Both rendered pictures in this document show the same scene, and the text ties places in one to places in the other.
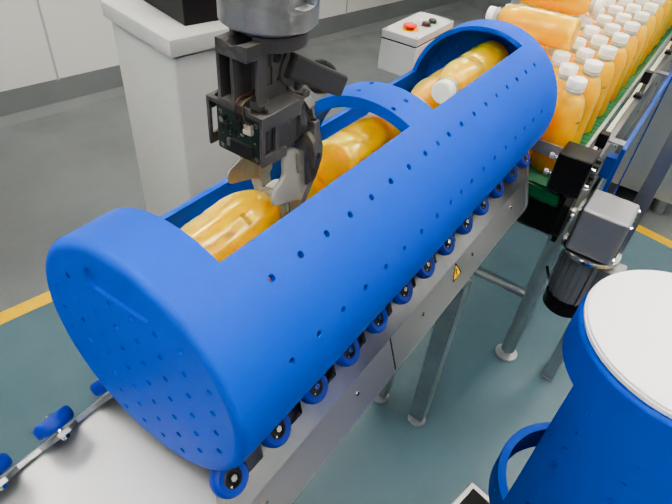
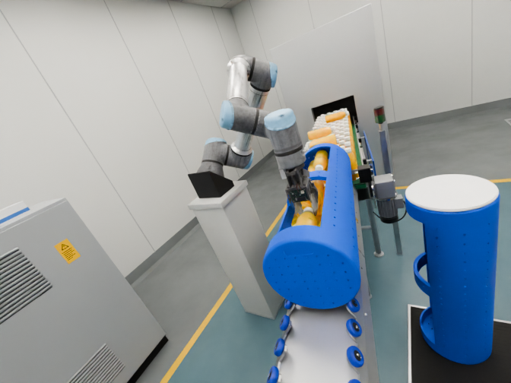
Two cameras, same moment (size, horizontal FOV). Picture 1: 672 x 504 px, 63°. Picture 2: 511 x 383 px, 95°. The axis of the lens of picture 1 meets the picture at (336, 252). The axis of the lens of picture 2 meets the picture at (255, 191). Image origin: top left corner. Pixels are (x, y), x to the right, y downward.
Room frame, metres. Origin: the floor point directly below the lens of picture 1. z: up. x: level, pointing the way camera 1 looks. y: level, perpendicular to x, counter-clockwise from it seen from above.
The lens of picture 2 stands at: (-0.21, 0.28, 1.62)
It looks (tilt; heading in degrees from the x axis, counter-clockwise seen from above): 22 degrees down; 356
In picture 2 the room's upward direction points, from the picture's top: 21 degrees counter-clockwise
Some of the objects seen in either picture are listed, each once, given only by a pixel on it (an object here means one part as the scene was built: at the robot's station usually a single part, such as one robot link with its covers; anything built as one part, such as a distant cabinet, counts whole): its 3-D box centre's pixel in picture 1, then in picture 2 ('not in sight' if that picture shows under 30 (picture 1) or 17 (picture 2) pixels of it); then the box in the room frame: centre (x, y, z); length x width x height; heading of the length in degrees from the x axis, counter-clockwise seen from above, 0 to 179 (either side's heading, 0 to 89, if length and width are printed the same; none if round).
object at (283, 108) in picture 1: (264, 90); (297, 182); (0.49, 0.08, 1.32); 0.09 x 0.08 x 0.12; 149
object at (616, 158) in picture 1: (613, 169); (369, 171); (1.51, -0.83, 0.70); 0.80 x 0.05 x 0.50; 148
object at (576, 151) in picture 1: (570, 171); (363, 174); (1.04, -0.48, 0.95); 0.10 x 0.07 x 0.10; 58
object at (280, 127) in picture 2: not in sight; (283, 131); (0.50, 0.08, 1.48); 0.10 x 0.09 x 0.12; 176
